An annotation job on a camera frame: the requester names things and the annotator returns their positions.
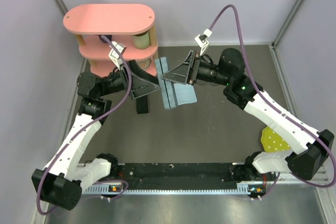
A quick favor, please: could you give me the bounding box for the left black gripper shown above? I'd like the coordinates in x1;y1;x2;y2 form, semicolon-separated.
99;59;162;99

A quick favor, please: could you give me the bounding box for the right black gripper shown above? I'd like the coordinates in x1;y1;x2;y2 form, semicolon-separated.
162;52;231;87

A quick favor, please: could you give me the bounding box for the black glasses case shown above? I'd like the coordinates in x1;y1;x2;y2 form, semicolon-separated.
136;95;149;114

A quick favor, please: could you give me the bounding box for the blue grey glasses case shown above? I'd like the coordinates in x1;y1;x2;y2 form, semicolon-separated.
155;57;177;110

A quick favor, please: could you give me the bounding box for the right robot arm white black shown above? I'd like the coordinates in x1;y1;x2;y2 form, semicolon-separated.
155;48;335;182

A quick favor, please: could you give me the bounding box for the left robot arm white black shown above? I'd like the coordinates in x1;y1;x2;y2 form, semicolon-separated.
32;60;160;215

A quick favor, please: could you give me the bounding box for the patterned ceramic bowl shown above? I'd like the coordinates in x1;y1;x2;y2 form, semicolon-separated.
137;59;152;70

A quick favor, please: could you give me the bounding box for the cream cylindrical jar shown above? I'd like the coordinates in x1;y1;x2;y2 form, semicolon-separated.
132;31;150;50

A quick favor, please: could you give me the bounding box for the dark blue cup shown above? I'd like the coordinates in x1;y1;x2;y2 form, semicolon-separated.
99;35;112;44

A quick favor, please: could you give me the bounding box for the pink three-tier wooden shelf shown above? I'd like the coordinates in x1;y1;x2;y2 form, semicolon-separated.
63;4;158;77

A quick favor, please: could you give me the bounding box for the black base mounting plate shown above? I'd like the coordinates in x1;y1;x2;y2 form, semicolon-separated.
89;162;276;191

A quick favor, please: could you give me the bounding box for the yellow green dotted plate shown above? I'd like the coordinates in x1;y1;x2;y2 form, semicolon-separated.
260;127;290;153

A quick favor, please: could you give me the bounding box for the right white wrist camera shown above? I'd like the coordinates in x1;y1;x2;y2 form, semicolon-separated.
194;28;212;56

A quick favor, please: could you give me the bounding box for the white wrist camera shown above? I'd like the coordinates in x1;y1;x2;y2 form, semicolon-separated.
108;41;126;70
194;28;212;56

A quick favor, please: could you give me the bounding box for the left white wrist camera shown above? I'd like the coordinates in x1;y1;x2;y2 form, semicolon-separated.
108;41;126;70

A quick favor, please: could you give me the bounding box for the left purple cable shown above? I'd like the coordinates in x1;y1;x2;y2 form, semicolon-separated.
36;34;132;216

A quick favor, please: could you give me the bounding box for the purple cable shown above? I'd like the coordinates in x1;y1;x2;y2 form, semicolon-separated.
36;34;132;216
209;4;336;200

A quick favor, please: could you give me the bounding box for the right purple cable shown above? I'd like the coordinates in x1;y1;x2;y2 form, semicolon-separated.
209;4;336;200

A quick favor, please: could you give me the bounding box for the aluminium rail with cable duct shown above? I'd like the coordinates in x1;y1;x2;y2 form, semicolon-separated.
41;161;330;196

